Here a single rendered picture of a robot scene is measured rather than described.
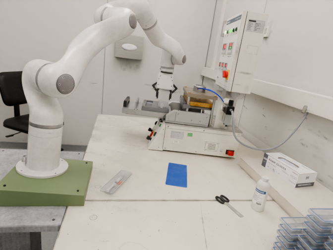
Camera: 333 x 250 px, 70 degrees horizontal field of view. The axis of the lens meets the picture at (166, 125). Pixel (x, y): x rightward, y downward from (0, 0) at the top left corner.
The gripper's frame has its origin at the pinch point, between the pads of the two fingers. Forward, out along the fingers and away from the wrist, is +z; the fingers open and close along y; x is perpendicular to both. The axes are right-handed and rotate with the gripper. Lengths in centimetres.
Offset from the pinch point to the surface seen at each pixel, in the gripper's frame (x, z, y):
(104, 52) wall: 125, -17, -77
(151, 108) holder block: -10.7, 6.2, -5.9
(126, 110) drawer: -12.6, 8.7, -20.5
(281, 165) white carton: -39, 19, 64
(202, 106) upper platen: -8.9, 0.9, 24.0
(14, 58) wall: 104, 0, -166
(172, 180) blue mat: -50, 29, 11
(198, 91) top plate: -2.6, -7.0, 20.8
